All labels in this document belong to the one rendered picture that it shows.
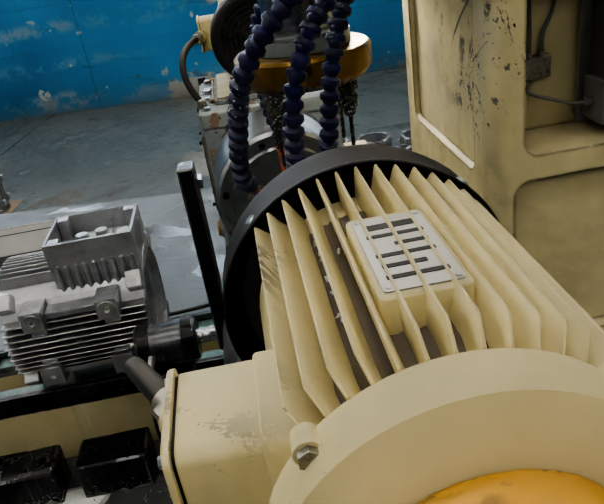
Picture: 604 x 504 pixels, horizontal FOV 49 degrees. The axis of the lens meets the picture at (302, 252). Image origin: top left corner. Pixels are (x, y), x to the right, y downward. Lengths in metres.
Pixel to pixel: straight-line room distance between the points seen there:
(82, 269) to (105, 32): 5.91
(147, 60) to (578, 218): 6.05
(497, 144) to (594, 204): 0.17
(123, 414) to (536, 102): 0.73
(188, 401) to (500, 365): 0.14
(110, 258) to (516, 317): 0.74
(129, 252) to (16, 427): 0.33
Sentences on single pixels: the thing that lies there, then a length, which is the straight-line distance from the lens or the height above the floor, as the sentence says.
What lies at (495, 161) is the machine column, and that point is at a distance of 0.81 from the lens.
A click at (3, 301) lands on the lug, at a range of 0.98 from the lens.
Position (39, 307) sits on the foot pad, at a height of 1.08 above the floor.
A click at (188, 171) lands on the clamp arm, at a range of 0.77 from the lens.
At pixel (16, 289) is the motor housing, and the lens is 1.00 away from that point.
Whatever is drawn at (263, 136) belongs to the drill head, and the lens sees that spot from 1.14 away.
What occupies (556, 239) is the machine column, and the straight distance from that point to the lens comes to 0.91.
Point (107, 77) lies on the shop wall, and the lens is 6.90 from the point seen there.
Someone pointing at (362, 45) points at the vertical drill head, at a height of 1.33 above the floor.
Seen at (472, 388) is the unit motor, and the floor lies 1.35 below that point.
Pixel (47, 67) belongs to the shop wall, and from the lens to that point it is 7.08.
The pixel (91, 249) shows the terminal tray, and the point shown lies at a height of 1.13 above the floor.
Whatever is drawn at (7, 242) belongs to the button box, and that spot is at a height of 1.07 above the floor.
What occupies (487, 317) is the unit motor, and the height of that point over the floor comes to 1.35.
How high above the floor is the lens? 1.50
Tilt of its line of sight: 27 degrees down
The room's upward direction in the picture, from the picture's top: 9 degrees counter-clockwise
